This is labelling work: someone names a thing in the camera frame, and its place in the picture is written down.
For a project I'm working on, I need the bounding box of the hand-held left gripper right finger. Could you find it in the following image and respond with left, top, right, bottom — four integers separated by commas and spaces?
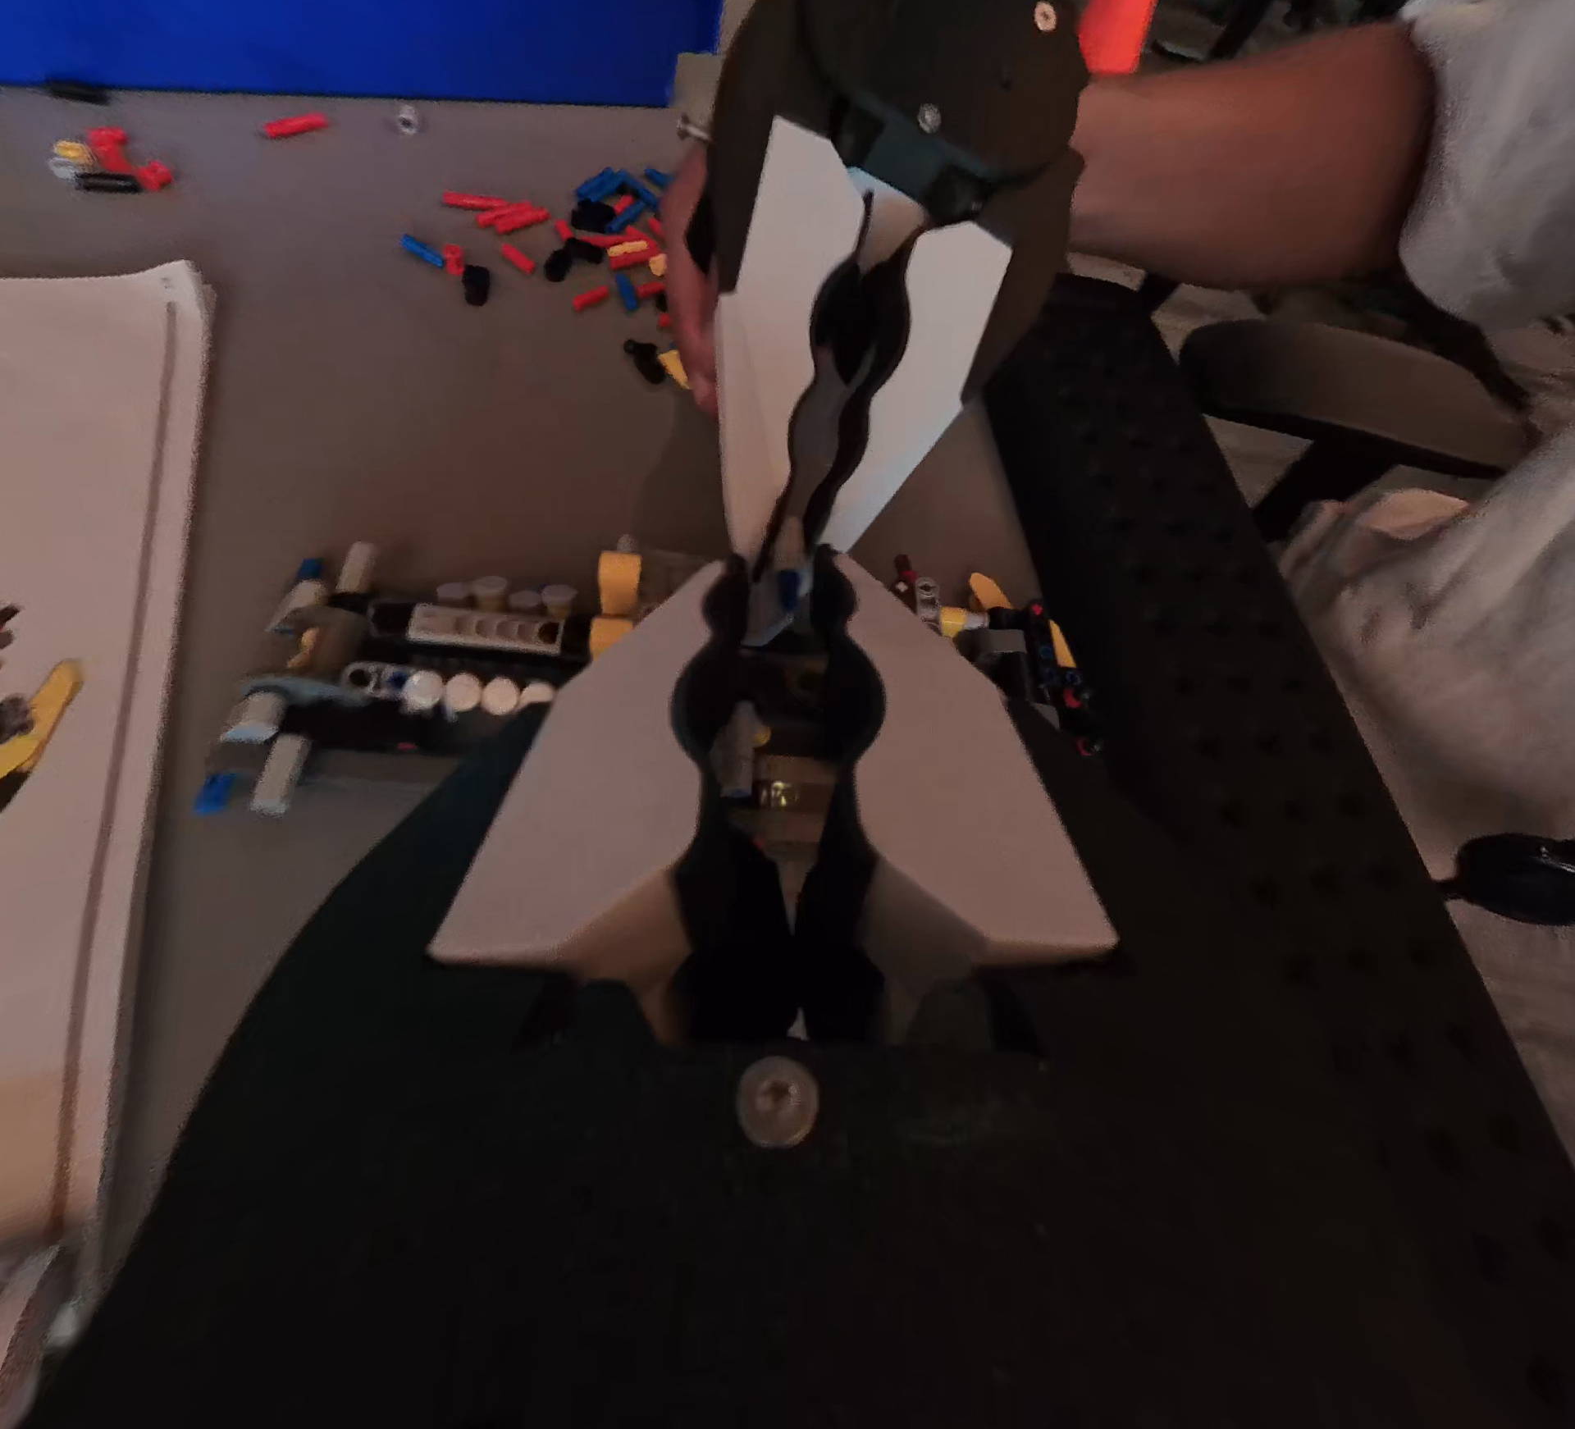
811, 546, 1120, 1045

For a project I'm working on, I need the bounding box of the black badge reel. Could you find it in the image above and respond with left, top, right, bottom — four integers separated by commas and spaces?
1433, 831, 1575, 926

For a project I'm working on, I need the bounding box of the open lego instruction booklet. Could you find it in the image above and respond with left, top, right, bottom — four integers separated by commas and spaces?
0, 259, 218, 1250

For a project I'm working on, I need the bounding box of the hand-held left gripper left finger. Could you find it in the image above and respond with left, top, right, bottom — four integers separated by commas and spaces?
426, 554, 751, 1045

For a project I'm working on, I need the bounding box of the person's right forearm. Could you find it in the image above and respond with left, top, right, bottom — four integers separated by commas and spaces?
1067, 19, 1441, 291

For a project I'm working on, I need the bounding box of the pile of red blue pins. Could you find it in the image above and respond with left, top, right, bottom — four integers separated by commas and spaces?
49, 103, 692, 393

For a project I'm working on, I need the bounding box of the black perforated chair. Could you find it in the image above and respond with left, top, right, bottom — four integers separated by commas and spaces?
984, 271, 1575, 1429

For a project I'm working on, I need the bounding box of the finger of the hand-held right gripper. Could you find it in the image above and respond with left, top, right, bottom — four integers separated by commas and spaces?
804, 223, 1015, 559
714, 114, 877, 574

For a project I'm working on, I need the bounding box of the person's right hand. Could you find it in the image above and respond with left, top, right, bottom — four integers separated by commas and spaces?
658, 146, 723, 417

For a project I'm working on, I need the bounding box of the lego car chassis model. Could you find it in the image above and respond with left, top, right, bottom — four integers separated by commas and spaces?
194, 536, 1104, 821

